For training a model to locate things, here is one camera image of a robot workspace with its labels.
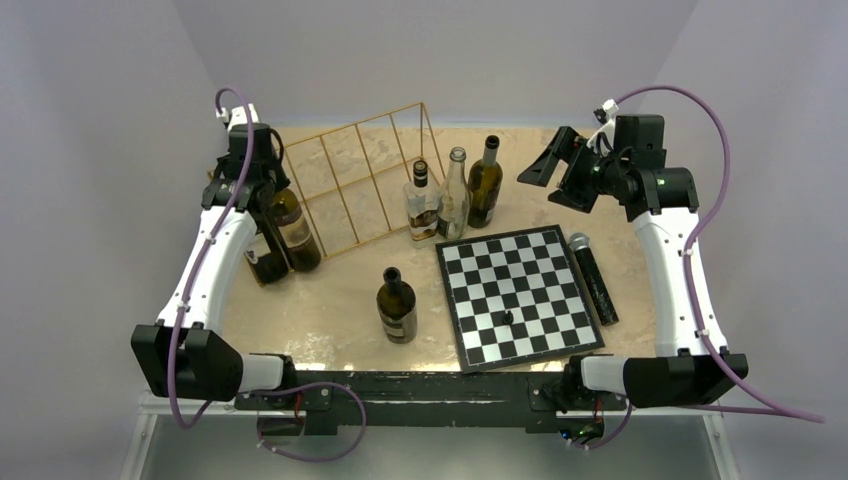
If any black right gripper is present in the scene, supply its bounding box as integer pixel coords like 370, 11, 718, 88
519, 125, 629, 213

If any dark green wine bottle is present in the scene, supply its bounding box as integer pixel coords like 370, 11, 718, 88
270, 188, 322, 272

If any green bottle white label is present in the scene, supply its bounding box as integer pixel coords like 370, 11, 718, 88
245, 214, 290, 287

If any clear liquor bottle black cap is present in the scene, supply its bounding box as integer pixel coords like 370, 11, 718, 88
403, 160, 440, 248

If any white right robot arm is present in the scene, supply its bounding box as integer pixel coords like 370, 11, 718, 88
518, 126, 748, 408

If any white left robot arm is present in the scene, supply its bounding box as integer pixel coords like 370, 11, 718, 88
131, 122, 298, 409

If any dark green bottle silver neck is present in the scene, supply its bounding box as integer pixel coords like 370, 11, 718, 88
468, 135, 503, 228

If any clear empty glass bottle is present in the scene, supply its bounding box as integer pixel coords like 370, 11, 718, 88
437, 146, 470, 240

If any black glitter microphone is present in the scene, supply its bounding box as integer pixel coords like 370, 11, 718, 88
569, 232, 619, 326

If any black white chessboard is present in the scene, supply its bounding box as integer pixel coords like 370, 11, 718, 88
435, 225, 605, 374

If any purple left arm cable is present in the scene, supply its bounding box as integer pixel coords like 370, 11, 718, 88
165, 87, 256, 431

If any gold wire wine rack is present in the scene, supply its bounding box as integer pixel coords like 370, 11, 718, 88
206, 101, 446, 287

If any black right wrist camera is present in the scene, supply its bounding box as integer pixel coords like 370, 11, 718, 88
613, 114, 667, 169

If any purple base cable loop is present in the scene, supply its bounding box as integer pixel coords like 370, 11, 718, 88
255, 380, 368, 464

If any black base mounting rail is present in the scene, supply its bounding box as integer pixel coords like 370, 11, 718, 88
234, 371, 626, 435

